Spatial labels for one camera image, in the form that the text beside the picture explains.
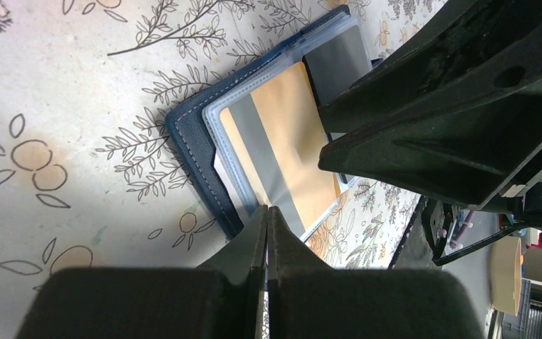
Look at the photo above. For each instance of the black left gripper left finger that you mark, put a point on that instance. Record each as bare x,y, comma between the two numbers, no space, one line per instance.
220,298

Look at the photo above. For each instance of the navy blue card holder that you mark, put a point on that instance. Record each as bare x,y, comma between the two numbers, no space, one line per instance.
195,129

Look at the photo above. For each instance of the grey card in holder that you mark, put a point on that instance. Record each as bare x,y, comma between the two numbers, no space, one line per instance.
337,64

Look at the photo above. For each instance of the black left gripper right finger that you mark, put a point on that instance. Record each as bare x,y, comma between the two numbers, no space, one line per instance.
310,299

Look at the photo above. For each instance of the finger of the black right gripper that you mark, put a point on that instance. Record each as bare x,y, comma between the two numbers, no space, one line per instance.
464,158
469,54

